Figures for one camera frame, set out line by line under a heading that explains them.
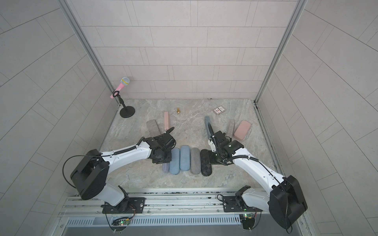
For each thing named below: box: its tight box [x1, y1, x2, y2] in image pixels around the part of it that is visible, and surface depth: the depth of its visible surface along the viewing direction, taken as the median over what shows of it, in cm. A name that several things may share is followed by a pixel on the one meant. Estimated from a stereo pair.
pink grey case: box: [163, 111, 171, 131], surface depth 98 cm
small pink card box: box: [212, 105, 226, 116], surface depth 111 cm
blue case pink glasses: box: [179, 145, 190, 172], surface depth 85 cm
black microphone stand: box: [112, 90, 136, 118], surface depth 110 cm
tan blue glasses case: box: [169, 147, 181, 176], surface depth 84 cm
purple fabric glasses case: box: [162, 162, 170, 174], surface depth 80 cm
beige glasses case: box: [189, 147, 201, 175], surface depth 84 cm
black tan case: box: [199, 149, 217, 177], surface depth 82 cm
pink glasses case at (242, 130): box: [233, 119, 252, 142], surface depth 99 cm
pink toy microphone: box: [110, 76, 130, 99], surface depth 95 cm
